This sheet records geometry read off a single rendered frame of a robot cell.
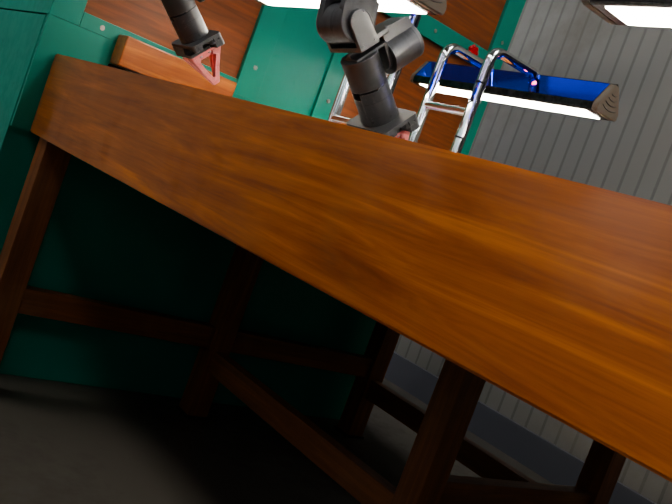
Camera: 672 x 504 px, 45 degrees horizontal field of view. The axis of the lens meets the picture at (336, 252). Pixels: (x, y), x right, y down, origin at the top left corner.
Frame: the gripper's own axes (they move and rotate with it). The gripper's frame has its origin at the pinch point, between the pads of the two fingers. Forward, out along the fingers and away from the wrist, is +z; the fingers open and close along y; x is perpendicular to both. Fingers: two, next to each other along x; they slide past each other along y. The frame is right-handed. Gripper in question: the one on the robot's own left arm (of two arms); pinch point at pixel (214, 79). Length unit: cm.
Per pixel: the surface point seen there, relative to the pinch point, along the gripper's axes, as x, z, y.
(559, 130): -147, 109, 64
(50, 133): 28.8, 0.2, 25.4
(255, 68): -27, 16, 40
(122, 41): 2.5, -6.6, 36.2
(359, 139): 17, -11, -76
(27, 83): 25.1, -7.7, 39.9
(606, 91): -65, 33, -37
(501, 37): -110, 49, 40
